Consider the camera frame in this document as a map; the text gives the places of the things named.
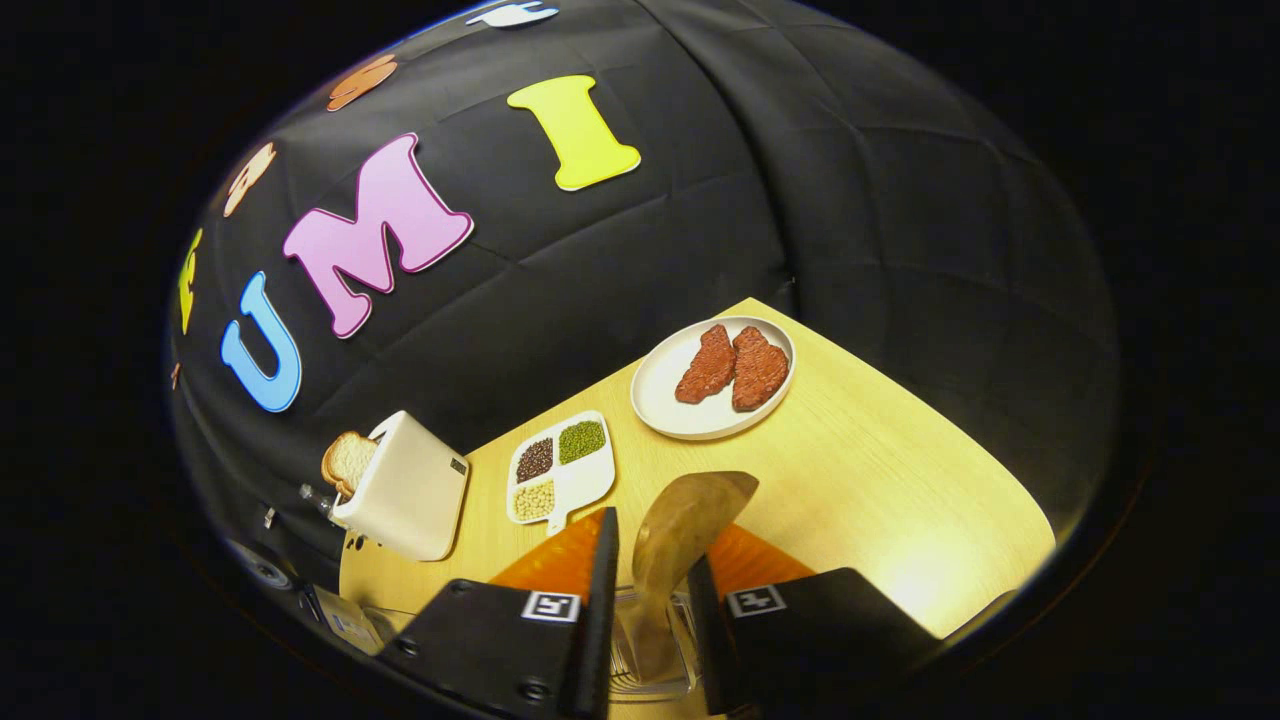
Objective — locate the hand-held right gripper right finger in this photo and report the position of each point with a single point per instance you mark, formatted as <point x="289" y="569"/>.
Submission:
<point x="705" y="640"/>

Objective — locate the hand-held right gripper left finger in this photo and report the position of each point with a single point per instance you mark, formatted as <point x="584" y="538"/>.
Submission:
<point x="598" y="620"/>

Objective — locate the wooden spoon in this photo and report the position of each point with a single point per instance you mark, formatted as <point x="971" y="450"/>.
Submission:
<point x="690" y="520"/>

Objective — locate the dark rice cooker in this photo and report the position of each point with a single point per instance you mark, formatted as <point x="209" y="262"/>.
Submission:
<point x="350" y="620"/>

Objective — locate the pile of yellow beans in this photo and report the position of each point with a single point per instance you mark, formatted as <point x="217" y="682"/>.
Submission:
<point x="534" y="501"/>

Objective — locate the white divided dish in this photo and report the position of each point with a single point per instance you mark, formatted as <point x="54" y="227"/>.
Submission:
<point x="590" y="482"/>

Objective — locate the pile of dark beans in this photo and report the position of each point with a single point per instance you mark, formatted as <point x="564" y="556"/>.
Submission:
<point x="534" y="460"/>

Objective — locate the pile of green beans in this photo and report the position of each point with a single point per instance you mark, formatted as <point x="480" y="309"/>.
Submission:
<point x="581" y="442"/>

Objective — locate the white toaster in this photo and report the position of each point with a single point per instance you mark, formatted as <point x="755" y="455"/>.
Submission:
<point x="410" y="490"/>

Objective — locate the white round plate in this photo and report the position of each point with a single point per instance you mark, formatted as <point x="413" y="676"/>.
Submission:
<point x="660" y="400"/>

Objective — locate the red meat piece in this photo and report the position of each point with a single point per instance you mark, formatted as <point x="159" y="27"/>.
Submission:
<point x="760" y="370"/>
<point x="706" y="365"/>

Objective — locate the bread slice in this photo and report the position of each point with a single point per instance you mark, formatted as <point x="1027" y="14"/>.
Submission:
<point x="348" y="462"/>

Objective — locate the small glass bottle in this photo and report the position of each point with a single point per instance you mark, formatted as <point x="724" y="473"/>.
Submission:
<point x="318" y="500"/>

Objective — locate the black backdrop cloth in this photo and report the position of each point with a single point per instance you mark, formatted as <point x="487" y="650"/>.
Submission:
<point x="800" y="200"/>

